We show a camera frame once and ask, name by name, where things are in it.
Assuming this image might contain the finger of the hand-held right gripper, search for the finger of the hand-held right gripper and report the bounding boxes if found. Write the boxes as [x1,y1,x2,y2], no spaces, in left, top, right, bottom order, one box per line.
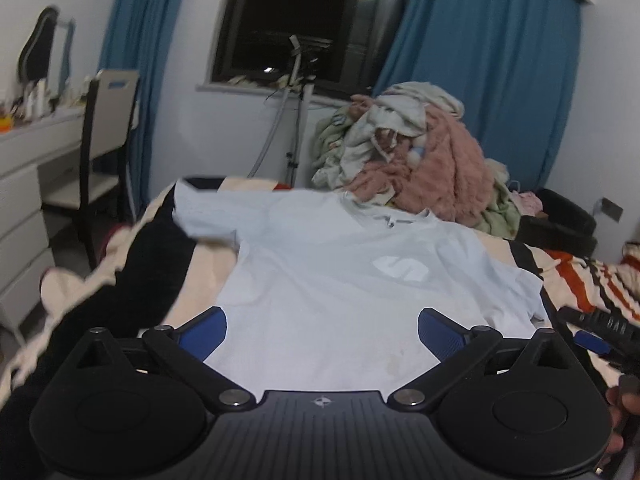
[557,306,640,349]
[573,330,640,377]

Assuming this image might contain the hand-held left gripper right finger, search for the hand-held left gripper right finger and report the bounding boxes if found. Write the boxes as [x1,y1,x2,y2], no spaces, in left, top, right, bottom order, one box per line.
[386,307,557,407]

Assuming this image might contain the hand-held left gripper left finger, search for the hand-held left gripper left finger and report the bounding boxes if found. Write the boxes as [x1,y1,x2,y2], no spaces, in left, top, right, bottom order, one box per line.
[86,306,255,407]

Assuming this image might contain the light blue t-shirt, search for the light blue t-shirt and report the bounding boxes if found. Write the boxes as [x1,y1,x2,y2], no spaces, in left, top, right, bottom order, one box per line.
[172,180,552,395]

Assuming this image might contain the pile of clothes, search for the pile of clothes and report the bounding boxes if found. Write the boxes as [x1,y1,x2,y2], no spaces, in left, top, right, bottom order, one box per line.
[312,105,522,239]

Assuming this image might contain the person's right hand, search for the person's right hand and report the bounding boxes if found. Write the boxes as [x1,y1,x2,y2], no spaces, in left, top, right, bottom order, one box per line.
[602,374,640,463]

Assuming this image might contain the striped blanket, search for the striped blanket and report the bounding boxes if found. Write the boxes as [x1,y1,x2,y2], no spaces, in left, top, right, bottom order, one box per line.
[0,175,640,480]

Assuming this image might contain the black round bin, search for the black round bin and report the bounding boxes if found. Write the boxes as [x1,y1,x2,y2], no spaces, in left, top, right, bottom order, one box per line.
[515,188,599,256]

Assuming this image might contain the small pink cloth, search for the small pink cloth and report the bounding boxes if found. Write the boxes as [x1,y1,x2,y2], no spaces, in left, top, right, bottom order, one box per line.
[510,191,544,218]

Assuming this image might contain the pink fluffy garment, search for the pink fluffy garment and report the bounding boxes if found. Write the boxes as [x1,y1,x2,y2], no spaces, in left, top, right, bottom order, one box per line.
[344,106,497,225]

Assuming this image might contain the cream crumpled garment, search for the cream crumpled garment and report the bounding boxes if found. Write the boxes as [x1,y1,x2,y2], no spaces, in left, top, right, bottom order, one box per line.
[345,81,466,162]

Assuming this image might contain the white dresser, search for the white dresser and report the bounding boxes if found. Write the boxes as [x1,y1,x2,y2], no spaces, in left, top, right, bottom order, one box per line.
[0,108,87,347]

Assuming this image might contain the white tripod stand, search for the white tripod stand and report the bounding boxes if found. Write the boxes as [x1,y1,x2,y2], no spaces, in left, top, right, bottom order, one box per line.
[249,34,335,192]

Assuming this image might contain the black and beige chair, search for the black and beige chair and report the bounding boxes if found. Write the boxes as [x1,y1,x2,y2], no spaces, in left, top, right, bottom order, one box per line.
[42,69,142,272]

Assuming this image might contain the blue curtain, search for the blue curtain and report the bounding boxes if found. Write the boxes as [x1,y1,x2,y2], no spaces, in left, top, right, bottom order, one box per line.
[97,0,197,222]
[372,0,584,197]

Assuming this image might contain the white bottles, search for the white bottles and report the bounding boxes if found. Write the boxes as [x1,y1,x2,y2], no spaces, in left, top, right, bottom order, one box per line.
[24,79,53,117]

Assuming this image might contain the vanity mirror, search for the vanity mirror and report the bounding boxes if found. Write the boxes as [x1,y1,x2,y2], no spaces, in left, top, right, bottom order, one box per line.
[17,6,77,97]

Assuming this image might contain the dark window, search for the dark window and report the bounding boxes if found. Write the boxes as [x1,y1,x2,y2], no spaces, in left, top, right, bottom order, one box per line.
[210,0,414,99]

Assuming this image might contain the wall socket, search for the wall socket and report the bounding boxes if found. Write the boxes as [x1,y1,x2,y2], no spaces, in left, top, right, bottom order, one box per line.
[600,198,625,223]

